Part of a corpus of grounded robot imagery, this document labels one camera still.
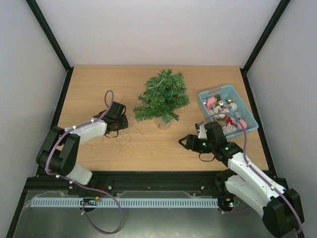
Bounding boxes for clear string lights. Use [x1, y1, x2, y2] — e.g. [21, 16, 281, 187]
[105, 119, 145, 153]

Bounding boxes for small green christmas tree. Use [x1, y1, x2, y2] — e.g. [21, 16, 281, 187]
[133, 69, 190, 129]

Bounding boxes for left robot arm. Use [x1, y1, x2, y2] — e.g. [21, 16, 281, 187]
[36, 101, 128, 185]

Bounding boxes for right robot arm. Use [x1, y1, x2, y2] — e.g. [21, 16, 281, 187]
[179, 121, 305, 238]

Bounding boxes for white snowflake ornament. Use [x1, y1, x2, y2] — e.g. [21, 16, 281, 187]
[222, 124, 237, 136]

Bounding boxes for red reindeer ornament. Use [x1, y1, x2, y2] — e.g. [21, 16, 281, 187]
[226, 117, 237, 127]

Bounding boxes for pink fluffy ornament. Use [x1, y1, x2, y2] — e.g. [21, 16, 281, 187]
[206, 97, 216, 110]

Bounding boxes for light blue plastic basket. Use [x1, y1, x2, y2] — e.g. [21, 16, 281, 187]
[199, 85, 259, 139]

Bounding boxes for pink pompom ornament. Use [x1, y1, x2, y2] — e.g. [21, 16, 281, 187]
[237, 119, 248, 130]

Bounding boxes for gold bell ornament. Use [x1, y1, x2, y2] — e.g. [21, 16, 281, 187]
[226, 97, 233, 104]

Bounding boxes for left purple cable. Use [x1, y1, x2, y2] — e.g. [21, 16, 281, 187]
[45, 89, 124, 234]

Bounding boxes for black aluminium frame rail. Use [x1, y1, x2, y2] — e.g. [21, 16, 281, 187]
[23, 170, 232, 197]

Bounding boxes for light blue cable duct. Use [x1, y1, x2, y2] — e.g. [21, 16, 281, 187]
[30, 197, 218, 208]

